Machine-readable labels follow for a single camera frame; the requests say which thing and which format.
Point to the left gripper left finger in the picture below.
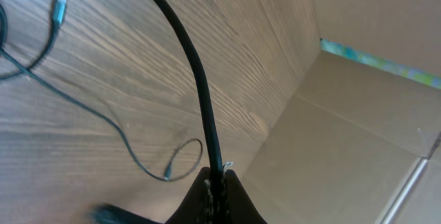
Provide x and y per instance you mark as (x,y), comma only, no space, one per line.
(195,207)

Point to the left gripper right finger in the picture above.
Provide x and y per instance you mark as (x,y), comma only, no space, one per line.
(242,210)

